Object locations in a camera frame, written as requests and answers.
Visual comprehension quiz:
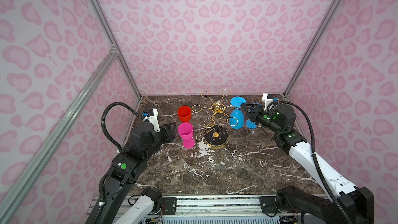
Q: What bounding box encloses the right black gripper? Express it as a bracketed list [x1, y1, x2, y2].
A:
[240, 104, 284, 134]

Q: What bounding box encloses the blue wine glass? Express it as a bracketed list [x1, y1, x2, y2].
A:
[229, 96, 246, 129]
[246, 113, 257, 129]

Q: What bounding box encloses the pink plastic wine glass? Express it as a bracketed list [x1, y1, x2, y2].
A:
[177, 122, 195, 149]

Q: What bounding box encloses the red plastic wine glass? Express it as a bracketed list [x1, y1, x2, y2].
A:
[177, 106, 191, 122]

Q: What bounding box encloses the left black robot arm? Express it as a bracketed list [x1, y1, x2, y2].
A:
[86, 121, 176, 224]

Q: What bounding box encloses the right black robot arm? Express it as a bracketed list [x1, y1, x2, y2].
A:
[241, 101, 375, 224]

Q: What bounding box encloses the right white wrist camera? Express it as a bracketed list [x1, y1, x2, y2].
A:
[262, 93, 278, 112]

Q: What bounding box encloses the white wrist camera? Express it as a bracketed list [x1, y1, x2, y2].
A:
[142, 108, 160, 132]
[262, 93, 278, 112]

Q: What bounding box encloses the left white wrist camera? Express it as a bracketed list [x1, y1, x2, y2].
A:
[142, 108, 160, 132]

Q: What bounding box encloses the gold wire glass rack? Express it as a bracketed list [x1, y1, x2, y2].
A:
[191, 89, 239, 149]

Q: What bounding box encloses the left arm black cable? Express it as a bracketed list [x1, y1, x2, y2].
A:
[101, 102, 145, 153]

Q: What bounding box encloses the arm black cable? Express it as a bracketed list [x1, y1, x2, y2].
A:
[270, 101, 353, 224]
[101, 102, 145, 153]

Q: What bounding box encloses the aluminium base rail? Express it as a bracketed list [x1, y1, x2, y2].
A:
[83, 194, 357, 224]

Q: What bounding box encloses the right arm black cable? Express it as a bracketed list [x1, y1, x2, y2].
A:
[270, 101, 353, 224]

